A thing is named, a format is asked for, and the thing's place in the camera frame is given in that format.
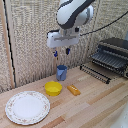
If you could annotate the white patterned plate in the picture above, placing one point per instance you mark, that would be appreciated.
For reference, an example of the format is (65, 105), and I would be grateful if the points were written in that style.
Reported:
(27, 107)

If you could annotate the blue cup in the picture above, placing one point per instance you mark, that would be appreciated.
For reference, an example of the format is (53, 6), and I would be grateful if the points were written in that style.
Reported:
(61, 72)

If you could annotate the black dish rack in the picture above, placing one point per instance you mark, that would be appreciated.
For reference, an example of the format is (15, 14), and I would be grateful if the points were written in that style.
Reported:
(111, 55)

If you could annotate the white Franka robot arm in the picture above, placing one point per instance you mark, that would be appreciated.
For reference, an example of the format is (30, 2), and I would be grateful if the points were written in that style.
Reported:
(71, 11)

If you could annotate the yellow bowl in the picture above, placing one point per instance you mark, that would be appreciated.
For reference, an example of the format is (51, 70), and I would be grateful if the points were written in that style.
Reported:
(53, 88)

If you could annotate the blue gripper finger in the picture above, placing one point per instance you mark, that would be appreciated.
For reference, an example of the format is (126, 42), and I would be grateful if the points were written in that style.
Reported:
(55, 53)
(67, 51)

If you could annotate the orange bread loaf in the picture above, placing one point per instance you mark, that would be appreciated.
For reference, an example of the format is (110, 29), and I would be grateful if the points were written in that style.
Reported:
(73, 90)

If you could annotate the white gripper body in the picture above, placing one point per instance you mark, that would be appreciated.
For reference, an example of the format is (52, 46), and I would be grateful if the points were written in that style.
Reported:
(61, 38)

